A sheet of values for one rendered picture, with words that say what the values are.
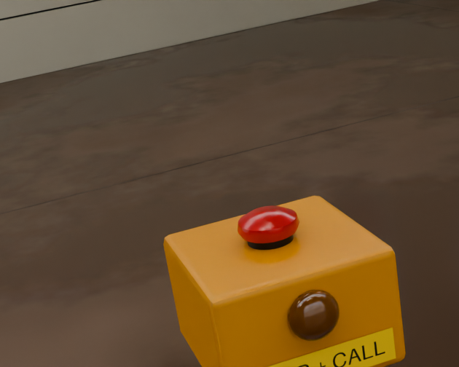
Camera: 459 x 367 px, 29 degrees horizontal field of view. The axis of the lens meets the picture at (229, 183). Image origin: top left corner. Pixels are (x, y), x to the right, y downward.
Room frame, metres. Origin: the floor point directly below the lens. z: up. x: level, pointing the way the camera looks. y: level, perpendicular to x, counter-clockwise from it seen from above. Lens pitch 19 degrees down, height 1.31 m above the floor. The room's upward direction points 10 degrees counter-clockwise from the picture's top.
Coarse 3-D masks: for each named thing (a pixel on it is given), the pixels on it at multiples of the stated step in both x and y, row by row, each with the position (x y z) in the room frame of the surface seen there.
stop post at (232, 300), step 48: (192, 240) 0.54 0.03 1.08; (240, 240) 0.53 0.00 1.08; (288, 240) 0.51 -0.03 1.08; (336, 240) 0.50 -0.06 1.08; (192, 288) 0.49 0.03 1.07; (240, 288) 0.46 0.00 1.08; (288, 288) 0.46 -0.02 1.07; (336, 288) 0.47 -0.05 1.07; (384, 288) 0.48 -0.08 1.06; (192, 336) 0.52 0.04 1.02; (240, 336) 0.45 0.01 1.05; (288, 336) 0.46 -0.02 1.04; (336, 336) 0.47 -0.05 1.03; (384, 336) 0.48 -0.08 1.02
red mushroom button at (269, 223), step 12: (252, 216) 0.52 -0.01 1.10; (264, 216) 0.52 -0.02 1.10; (276, 216) 0.51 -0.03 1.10; (288, 216) 0.52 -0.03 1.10; (240, 228) 0.52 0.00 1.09; (252, 228) 0.51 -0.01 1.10; (264, 228) 0.51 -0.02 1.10; (276, 228) 0.50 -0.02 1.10; (288, 228) 0.51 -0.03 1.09; (252, 240) 0.51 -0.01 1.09; (264, 240) 0.50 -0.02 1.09; (276, 240) 0.51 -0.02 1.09
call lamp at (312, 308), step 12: (300, 300) 0.46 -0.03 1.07; (312, 300) 0.46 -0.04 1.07; (324, 300) 0.46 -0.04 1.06; (300, 312) 0.45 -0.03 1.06; (312, 312) 0.45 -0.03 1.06; (324, 312) 0.46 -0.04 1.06; (336, 312) 0.46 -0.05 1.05; (300, 324) 0.45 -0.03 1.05; (312, 324) 0.45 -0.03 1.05; (324, 324) 0.45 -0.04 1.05; (336, 324) 0.46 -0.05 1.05; (300, 336) 0.46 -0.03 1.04; (312, 336) 0.45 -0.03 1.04; (324, 336) 0.46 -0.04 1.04
